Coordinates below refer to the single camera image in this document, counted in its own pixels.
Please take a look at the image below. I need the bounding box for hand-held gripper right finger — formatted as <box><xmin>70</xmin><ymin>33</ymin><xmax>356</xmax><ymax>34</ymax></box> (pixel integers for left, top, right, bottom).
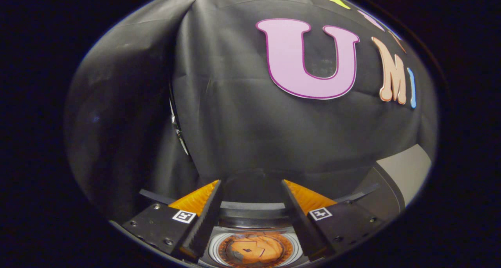
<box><xmin>280</xmin><ymin>179</ymin><xmax>386</xmax><ymax>261</ymax></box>

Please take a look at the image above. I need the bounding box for white cabinet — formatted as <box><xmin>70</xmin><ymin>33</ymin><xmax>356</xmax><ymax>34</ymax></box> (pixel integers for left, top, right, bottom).
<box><xmin>354</xmin><ymin>144</ymin><xmax>432</xmax><ymax>221</ymax></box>

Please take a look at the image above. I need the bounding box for orange garment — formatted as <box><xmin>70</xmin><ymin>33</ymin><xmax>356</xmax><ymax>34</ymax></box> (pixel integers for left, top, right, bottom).
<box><xmin>219</xmin><ymin>233</ymin><xmax>292</xmax><ymax>266</ymax></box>

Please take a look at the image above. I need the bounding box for black backdrop cloth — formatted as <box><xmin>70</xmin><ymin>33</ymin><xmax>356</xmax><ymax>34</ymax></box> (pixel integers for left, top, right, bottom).
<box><xmin>65</xmin><ymin>0</ymin><xmax>439</xmax><ymax>221</ymax></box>

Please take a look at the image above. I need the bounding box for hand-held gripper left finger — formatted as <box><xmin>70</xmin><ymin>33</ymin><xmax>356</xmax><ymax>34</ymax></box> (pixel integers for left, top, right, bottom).
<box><xmin>122</xmin><ymin>179</ymin><xmax>224</xmax><ymax>261</ymax></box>

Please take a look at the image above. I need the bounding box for grey washing machine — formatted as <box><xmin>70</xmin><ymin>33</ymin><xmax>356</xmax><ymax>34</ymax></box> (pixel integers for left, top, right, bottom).
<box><xmin>139</xmin><ymin>168</ymin><xmax>382</xmax><ymax>268</ymax></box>

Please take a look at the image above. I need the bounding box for metal backdrop stand pole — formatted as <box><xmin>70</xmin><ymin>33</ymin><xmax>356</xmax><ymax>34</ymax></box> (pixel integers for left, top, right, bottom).
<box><xmin>168</xmin><ymin>84</ymin><xmax>191</xmax><ymax>156</ymax></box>

